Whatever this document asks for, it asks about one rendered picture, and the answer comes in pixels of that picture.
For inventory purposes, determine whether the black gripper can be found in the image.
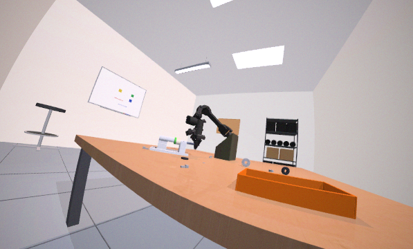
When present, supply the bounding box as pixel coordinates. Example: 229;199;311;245
190;127;205;150

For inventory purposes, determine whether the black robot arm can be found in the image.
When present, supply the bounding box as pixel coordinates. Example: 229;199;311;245
185;105;233;137

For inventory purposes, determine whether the orange open tray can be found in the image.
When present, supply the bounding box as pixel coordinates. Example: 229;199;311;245
235;168;357;219

